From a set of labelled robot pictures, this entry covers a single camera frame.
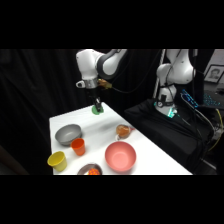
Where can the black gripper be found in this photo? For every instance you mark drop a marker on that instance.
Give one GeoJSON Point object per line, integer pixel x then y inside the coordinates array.
{"type": "Point", "coordinates": [94, 94]}

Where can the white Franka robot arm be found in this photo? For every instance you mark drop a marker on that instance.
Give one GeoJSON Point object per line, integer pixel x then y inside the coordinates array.
{"type": "Point", "coordinates": [87, 63]}

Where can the grey bowl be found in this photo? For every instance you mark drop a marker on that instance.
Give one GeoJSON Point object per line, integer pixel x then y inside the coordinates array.
{"type": "Point", "coordinates": [67, 134]}

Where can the pink bowl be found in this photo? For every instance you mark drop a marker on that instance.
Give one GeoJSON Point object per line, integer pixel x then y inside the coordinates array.
{"type": "Point", "coordinates": [120, 156]}

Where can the metal bowl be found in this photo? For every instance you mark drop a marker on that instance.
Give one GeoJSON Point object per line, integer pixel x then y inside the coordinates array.
{"type": "Point", "coordinates": [83, 169]}

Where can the clear glass mug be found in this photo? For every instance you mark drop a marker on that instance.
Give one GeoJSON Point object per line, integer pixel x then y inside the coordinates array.
{"type": "Point", "coordinates": [123, 131]}

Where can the orange cup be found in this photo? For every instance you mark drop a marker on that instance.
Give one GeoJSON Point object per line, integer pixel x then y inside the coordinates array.
{"type": "Point", "coordinates": [78, 146]}

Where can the black curtain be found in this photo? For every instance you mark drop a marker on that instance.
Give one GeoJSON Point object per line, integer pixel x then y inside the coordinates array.
{"type": "Point", "coordinates": [33, 100]}

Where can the orange balls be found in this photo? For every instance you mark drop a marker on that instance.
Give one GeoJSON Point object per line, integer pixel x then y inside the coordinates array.
{"type": "Point", "coordinates": [94, 172]}

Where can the yellow cup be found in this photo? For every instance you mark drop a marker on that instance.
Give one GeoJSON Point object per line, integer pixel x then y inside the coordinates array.
{"type": "Point", "coordinates": [58, 161]}

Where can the black cloth-covered robot stand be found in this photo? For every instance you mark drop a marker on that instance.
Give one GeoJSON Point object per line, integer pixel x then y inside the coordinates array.
{"type": "Point", "coordinates": [160, 136]}

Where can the small green light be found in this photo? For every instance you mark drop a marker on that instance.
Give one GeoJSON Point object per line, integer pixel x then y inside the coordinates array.
{"type": "Point", "coordinates": [171, 113]}

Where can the blue-lit keyboard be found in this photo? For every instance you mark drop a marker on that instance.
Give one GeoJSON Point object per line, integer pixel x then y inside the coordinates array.
{"type": "Point", "coordinates": [190, 99]}

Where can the framed portrait picture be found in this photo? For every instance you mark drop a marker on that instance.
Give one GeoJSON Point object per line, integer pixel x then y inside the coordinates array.
{"type": "Point", "coordinates": [214, 74]}

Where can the tan wrist camera box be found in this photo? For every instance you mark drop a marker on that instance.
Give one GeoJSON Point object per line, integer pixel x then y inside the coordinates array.
{"type": "Point", "coordinates": [105, 84]}

